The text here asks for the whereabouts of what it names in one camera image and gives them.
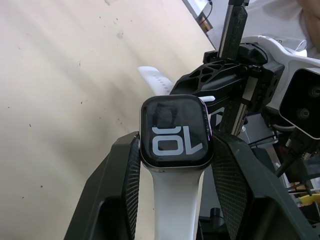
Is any yellow plastic piece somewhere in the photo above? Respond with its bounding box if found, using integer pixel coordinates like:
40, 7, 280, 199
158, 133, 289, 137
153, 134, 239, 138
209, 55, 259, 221
298, 193, 314, 207

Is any white watch strap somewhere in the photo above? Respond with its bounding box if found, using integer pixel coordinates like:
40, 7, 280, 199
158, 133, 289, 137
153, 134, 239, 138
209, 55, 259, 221
149, 166, 205, 240
137, 66, 216, 102

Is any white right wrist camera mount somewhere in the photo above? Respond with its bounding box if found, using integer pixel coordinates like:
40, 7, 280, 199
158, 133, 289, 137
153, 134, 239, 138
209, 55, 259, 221
239, 34, 320, 140

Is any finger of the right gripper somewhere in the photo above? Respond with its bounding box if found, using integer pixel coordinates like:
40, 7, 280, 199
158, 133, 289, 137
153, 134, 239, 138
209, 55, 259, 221
207, 96, 229, 131
169, 50, 252, 99

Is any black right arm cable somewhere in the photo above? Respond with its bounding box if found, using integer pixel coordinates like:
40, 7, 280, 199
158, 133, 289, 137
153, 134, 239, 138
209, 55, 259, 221
274, 128, 317, 179

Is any black square watch body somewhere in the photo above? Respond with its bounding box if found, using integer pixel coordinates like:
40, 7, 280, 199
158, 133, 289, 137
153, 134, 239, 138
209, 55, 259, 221
138, 94, 215, 174

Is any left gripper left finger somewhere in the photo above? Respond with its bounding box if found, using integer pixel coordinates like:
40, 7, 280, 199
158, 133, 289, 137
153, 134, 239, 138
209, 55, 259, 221
63, 131, 142, 240

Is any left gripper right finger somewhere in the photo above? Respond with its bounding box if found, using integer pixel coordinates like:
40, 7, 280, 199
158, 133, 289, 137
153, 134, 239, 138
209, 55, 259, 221
210, 131, 320, 240

